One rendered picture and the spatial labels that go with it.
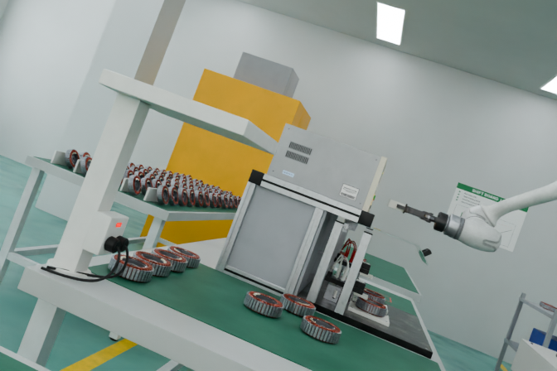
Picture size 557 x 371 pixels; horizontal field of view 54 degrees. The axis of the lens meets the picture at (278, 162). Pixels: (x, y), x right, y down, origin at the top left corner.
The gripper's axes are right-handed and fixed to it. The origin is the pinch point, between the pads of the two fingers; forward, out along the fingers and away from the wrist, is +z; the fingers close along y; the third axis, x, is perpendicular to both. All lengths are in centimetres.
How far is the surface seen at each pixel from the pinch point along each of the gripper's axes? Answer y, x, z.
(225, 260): -43, -39, 48
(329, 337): -77, -42, 6
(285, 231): -41, -23, 32
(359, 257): -40.2, -21.9, 6.4
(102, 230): -113, -31, 60
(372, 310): -26.0, -38.3, -4.1
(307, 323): -76, -40, 13
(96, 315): -119, -47, 52
